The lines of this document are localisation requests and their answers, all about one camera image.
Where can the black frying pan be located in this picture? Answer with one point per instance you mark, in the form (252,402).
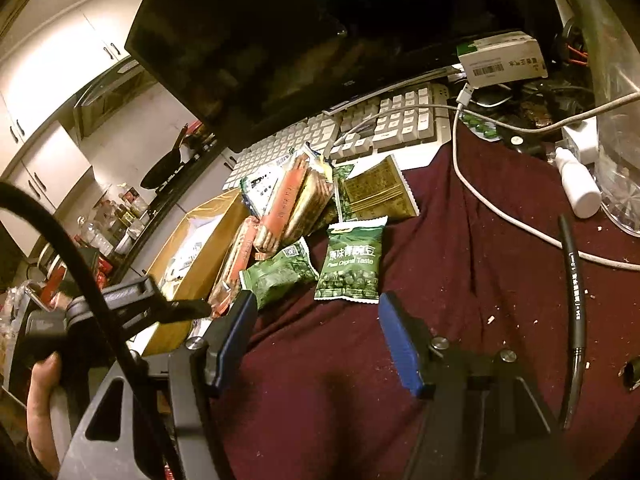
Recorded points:
(160,172)

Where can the green and white packet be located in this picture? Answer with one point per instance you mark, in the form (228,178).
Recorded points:
(257,190)

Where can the range hood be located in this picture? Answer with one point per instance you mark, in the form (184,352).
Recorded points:
(115,100)

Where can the clear golden biscuit packet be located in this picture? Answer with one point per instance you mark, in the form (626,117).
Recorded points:
(312,200)

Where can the white computer keyboard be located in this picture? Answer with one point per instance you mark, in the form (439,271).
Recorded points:
(400,120)

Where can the clear plastic container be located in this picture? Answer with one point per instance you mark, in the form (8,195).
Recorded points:
(620,60)

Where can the green pea snack packet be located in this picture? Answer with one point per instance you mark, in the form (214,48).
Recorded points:
(350,265)

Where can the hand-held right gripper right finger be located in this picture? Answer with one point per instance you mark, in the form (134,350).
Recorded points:
(400,345)

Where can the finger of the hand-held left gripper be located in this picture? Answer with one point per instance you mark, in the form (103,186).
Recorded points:
(175,307)

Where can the black pen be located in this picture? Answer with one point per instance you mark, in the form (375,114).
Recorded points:
(572,280)

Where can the dark wok with red rim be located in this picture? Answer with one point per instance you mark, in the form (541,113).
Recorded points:
(195,132)

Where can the white wall cabinets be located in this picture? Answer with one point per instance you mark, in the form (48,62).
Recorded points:
(50,70)

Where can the white dropper bottle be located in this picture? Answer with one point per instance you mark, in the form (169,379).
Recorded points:
(580,190)

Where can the row of condiment bottles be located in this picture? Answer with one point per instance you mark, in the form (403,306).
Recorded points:
(125,210)

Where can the red sausage stick packet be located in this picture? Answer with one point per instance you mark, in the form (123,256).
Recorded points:
(282,205)
(235,265)

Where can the black computer monitor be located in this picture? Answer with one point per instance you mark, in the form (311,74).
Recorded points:
(300,35)

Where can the olive gold packet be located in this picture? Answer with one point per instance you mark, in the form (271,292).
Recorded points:
(380,190)

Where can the small black cap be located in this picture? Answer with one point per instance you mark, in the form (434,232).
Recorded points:
(631,372)

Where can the small dark green packet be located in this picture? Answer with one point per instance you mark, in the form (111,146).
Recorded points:
(280,275)

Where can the green pill blister pack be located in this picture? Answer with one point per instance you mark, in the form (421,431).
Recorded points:
(482,127)

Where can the person's left hand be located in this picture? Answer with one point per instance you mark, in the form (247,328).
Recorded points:
(42,410)

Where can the brown cardboard box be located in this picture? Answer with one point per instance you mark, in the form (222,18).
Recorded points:
(210,250)

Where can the small white green carton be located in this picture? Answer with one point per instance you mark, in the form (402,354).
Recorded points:
(500,60)

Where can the white power adapter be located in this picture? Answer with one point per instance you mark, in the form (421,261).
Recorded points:
(582,137)

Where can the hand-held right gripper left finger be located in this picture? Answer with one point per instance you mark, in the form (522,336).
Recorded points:
(235,330)

